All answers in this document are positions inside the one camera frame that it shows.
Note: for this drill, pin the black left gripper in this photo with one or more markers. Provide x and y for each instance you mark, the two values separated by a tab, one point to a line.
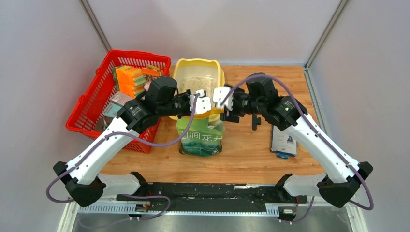
186	95

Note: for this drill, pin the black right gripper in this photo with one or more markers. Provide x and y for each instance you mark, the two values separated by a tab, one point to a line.
229	115

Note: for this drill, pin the black bag sealing clip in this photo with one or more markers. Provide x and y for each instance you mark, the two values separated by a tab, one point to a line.
256	121

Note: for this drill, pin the green cat litter bag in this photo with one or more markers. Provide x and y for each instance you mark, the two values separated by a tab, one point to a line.
204	138

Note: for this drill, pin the yellow litter scoop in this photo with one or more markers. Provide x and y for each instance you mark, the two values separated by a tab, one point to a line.
214	111

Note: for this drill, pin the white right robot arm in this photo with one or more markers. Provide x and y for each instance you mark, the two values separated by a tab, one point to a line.
343	175

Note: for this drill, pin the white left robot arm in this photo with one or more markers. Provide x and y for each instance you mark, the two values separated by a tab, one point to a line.
81	176

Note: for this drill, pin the yellow litter box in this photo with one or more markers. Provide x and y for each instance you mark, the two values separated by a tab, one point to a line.
196	74

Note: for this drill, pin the orange patterned snack box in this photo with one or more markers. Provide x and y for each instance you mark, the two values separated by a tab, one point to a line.
151	72

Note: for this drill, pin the blue razor package box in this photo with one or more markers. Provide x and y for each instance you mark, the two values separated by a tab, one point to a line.
282	144

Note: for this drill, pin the pink teal small box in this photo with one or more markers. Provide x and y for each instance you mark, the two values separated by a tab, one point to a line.
116	102

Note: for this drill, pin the orange sponge pack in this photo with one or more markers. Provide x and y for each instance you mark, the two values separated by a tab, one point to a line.
129	80

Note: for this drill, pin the red plastic basket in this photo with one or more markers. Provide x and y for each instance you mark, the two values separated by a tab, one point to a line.
89	108

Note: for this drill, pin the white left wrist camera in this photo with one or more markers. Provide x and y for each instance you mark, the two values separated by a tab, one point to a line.
200	103

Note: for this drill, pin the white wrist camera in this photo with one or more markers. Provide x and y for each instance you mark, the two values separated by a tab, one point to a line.
223	98
200	103

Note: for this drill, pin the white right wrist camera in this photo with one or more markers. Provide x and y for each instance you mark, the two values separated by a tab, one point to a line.
223	98

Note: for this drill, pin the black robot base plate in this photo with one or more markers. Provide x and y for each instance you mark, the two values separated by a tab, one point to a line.
217	197

